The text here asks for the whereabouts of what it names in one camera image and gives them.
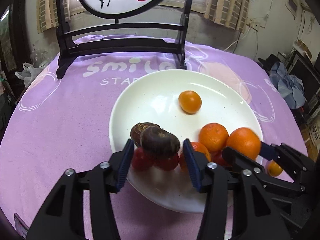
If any small yellow-orange kumquat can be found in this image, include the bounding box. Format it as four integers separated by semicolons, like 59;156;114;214
266;160;283;177

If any red cherry tomato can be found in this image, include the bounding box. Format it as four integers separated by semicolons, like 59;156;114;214
212;151;231;167
131;147;155;171
155;153;179;171

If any big mandarin orange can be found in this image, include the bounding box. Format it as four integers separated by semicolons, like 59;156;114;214
180;142;211;171

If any red cherry tomato front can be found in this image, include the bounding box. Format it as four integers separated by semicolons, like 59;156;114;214
155;153;179;171

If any dark brown fruit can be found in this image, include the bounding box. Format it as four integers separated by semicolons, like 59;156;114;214
140;126;181;157
130;122;160;147

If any small orange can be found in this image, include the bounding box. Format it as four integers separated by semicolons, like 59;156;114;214
178;90;202;114

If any dark brown fruit front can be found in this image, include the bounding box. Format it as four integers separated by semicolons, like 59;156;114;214
130;122;160;147

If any smartphone with lit screen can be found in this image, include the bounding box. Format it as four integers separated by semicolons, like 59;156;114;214
14;213;29;239

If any blue clothes pile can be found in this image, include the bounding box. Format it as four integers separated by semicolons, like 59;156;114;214
269;62;305;109

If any white oval plate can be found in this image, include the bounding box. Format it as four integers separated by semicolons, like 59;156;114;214
109;69;263;213

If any black monitor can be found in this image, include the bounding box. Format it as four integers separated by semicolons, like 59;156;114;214
288;50;319;102

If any purple tablecloth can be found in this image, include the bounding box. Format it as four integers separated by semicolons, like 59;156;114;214
1;43;307;228

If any white plastic bag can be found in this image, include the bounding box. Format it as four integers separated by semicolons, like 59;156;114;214
15;62;43;88

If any right checked curtain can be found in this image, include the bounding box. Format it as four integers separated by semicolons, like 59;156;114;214
204;0;249;33

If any checked curtain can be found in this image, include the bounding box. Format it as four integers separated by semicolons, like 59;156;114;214
36;0;58;34
204;0;249;33

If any round painted screen stand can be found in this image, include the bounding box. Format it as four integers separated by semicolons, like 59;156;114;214
55;0;196;80

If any left checked curtain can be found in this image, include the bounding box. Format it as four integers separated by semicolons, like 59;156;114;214
36;0;58;34

